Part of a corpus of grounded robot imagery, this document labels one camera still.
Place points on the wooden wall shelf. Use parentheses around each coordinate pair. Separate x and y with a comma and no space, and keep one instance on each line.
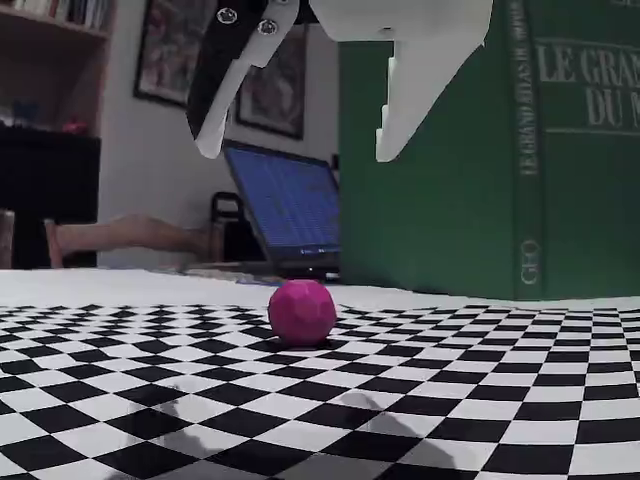
(55,65)

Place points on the light wooden chair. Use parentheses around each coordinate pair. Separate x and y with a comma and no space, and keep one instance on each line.
(135,235)

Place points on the open black laptop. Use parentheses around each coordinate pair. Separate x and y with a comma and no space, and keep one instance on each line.
(295,210)

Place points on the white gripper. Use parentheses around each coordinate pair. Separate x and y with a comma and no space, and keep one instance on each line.
(425,65)

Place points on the black chair back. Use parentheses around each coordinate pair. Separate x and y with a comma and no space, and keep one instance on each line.
(227,220)

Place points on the black white checkered mat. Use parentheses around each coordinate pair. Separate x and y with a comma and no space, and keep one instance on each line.
(150,380)

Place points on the pink faceted ball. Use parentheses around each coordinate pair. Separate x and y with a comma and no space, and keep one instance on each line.
(302,312)

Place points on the small black framed picture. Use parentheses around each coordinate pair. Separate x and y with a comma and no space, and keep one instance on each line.
(275,105)

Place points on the large black framed picture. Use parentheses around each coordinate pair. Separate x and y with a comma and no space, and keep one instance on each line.
(160,55)

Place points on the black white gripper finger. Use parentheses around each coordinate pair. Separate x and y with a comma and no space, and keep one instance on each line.
(220,75)

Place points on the green atlas book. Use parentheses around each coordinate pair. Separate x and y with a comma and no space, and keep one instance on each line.
(450,225)

